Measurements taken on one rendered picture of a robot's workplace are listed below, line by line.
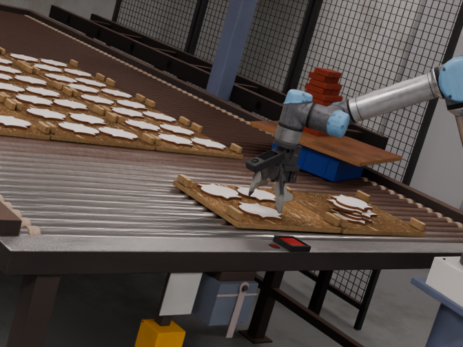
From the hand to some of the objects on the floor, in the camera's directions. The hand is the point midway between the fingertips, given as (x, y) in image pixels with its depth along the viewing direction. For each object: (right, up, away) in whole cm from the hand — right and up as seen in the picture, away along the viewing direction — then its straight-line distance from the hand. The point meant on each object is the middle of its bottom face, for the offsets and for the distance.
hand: (262, 204), depth 256 cm
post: (-42, -37, +229) cm, 236 cm away
